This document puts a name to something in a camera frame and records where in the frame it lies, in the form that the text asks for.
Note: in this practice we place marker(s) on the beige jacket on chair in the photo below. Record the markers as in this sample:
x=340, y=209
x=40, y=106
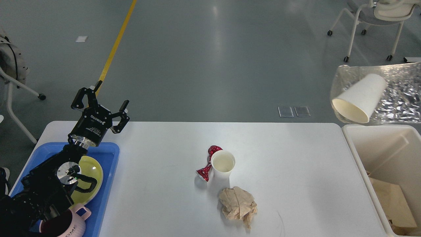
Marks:
x=12, y=61

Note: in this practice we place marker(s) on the silver foil bag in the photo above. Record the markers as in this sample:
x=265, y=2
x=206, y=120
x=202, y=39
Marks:
x=400, y=102

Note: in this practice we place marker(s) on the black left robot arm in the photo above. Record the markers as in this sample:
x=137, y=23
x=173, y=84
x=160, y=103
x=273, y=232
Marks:
x=48, y=187

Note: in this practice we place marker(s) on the pink mug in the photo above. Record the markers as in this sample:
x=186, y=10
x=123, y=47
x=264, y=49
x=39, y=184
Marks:
x=71, y=223

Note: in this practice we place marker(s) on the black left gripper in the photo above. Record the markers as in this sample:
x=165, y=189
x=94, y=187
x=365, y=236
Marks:
x=92, y=126

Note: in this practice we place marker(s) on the white chair right background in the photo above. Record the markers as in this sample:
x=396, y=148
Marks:
x=376, y=13

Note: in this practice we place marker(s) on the red crumpled foil wrapper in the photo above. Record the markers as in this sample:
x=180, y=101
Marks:
x=203, y=173

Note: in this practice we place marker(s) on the yellow plastic plate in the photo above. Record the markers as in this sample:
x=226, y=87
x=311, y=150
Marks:
x=89, y=167

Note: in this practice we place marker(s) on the white chair background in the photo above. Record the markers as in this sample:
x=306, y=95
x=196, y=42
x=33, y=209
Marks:
x=376, y=13
x=10, y=84

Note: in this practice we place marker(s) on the brown paper ball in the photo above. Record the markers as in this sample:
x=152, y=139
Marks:
x=238, y=204

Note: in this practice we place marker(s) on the white chair left background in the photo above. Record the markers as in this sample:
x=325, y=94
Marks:
x=10, y=84

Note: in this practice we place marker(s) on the blue plastic tray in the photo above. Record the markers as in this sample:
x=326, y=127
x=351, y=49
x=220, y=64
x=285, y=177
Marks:
x=107, y=154

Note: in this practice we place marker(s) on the white shoe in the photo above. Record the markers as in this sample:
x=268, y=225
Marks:
x=4, y=180

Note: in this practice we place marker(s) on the white paper cup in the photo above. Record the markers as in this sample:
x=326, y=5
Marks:
x=223, y=163
x=359, y=101

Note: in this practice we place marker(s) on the white plastic bin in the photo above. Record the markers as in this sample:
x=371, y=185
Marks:
x=391, y=154

